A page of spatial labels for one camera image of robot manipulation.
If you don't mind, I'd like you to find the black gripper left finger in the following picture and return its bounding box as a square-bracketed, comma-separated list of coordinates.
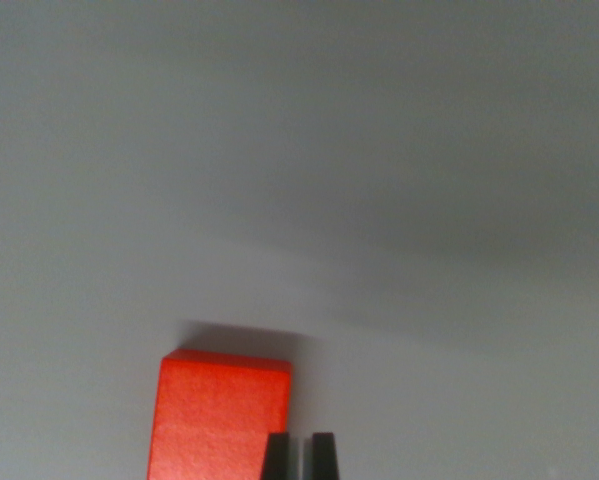
[260, 432, 301, 480]

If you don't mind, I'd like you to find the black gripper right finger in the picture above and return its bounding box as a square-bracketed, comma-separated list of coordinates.
[303, 432, 341, 480]

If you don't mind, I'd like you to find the red wooden block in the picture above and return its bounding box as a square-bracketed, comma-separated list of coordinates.
[146, 348, 295, 480]

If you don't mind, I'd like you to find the white plastic tray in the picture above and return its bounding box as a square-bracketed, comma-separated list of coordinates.
[0, 0, 599, 480]

